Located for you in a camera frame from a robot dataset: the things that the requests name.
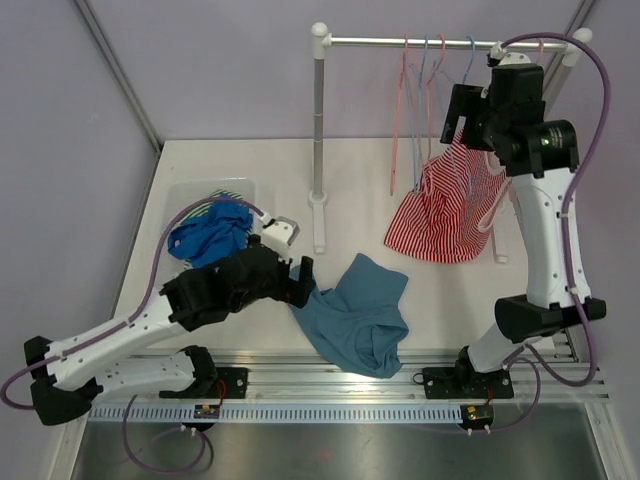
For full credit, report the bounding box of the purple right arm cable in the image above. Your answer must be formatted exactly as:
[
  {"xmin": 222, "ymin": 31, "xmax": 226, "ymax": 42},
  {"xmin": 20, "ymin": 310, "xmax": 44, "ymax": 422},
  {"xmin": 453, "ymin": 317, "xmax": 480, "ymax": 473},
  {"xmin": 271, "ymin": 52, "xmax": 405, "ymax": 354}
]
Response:
[{"xmin": 499, "ymin": 32, "xmax": 612, "ymax": 436}]

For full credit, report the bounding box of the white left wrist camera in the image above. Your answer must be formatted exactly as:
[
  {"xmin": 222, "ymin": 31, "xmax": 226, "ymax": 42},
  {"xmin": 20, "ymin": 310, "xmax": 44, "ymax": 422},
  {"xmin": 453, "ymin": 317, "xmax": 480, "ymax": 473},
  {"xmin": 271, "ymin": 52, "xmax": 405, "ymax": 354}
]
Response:
[{"xmin": 259, "ymin": 213, "xmax": 300, "ymax": 260}]

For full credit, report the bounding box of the white slotted cable duct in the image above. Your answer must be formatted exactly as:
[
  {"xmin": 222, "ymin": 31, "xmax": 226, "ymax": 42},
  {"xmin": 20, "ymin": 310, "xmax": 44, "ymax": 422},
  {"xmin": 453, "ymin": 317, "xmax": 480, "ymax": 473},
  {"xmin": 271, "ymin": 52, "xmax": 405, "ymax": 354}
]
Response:
[{"xmin": 89, "ymin": 402, "xmax": 462, "ymax": 424}]

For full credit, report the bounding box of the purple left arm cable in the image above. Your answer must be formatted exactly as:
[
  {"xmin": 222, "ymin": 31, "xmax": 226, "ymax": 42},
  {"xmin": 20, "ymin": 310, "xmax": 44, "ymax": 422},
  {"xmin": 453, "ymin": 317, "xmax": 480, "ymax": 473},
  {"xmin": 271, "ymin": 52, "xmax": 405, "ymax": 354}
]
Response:
[{"xmin": 0, "ymin": 199, "xmax": 271, "ymax": 474}]

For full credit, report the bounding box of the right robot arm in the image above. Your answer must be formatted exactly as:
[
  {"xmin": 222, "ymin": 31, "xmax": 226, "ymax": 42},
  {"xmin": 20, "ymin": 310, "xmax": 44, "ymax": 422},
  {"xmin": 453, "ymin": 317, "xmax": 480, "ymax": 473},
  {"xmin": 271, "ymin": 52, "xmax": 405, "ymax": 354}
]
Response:
[{"xmin": 441, "ymin": 63, "xmax": 607, "ymax": 396}]

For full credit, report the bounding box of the red white striped tank top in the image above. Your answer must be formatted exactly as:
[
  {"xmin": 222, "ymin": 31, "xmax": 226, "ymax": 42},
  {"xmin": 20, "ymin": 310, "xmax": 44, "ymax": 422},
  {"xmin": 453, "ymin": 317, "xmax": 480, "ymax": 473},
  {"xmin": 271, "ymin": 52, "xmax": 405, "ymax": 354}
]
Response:
[{"xmin": 384, "ymin": 132, "xmax": 510, "ymax": 264}]

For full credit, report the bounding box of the white plastic basket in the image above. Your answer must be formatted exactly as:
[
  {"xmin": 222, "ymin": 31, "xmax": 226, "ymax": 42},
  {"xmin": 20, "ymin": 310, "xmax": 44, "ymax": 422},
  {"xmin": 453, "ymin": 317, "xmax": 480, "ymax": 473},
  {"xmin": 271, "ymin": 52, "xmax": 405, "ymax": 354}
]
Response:
[{"xmin": 158, "ymin": 177, "xmax": 257, "ymax": 281}]

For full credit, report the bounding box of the bright blue tank top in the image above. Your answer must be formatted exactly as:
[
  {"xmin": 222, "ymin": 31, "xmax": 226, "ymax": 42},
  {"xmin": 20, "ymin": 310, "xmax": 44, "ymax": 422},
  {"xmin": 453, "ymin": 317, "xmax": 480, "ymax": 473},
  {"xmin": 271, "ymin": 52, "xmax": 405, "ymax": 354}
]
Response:
[{"xmin": 167, "ymin": 197, "xmax": 253, "ymax": 268}]

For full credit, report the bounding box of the teal blue tank top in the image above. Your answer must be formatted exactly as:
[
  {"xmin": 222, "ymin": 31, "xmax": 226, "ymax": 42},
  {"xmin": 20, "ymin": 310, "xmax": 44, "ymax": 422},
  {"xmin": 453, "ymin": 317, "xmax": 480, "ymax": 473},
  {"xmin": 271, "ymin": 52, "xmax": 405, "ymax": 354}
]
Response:
[{"xmin": 290, "ymin": 253, "xmax": 409, "ymax": 379}]

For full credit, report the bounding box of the green white striped tank top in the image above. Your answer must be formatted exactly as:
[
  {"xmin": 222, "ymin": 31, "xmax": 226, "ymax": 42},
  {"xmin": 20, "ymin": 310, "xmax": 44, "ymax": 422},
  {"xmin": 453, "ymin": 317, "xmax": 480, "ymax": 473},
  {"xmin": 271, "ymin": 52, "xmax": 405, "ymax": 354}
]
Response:
[{"xmin": 181, "ymin": 189, "xmax": 244, "ymax": 223}]

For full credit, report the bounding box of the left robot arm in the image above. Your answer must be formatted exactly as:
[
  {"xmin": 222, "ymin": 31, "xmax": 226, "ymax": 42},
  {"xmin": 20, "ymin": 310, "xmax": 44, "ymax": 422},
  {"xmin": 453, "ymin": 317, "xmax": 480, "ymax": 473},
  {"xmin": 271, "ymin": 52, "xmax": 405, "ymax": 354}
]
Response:
[{"xmin": 24, "ymin": 195, "xmax": 409, "ymax": 426}]

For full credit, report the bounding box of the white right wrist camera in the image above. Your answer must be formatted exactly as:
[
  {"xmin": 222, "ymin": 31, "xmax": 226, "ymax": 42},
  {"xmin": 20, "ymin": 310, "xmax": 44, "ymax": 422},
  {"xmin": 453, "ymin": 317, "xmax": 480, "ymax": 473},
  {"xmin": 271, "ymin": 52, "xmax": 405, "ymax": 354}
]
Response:
[{"xmin": 487, "ymin": 42, "xmax": 531, "ymax": 68}]

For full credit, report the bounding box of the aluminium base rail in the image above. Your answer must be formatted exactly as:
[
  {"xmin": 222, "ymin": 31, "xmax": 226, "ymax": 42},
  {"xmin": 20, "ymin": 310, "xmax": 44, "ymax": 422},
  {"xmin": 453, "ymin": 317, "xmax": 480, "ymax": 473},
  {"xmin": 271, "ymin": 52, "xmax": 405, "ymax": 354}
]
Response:
[{"xmin": 89, "ymin": 352, "xmax": 611, "ymax": 404}]

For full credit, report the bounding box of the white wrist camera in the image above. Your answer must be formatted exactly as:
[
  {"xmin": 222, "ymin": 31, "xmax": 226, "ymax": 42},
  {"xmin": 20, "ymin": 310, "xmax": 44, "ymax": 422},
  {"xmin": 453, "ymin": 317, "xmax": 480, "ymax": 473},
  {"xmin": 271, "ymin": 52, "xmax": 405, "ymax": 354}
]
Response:
[
  {"xmin": 487, "ymin": 42, "xmax": 531, "ymax": 68},
  {"xmin": 259, "ymin": 213, "xmax": 300, "ymax": 260}
]

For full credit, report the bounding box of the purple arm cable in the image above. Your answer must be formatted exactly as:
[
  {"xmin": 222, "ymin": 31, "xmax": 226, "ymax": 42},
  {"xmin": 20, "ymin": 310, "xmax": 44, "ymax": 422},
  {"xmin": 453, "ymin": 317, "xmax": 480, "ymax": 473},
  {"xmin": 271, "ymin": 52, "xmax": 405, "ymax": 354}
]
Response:
[
  {"xmin": 0, "ymin": 199, "xmax": 271, "ymax": 474},
  {"xmin": 499, "ymin": 32, "xmax": 612, "ymax": 436}
]

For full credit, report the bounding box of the white metal clothes rack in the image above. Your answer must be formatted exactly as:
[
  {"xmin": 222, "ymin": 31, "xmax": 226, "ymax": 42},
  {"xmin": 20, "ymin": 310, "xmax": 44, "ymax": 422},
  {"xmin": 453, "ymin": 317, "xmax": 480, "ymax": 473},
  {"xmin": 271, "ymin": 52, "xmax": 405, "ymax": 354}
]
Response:
[{"xmin": 308, "ymin": 22, "xmax": 582, "ymax": 254}]

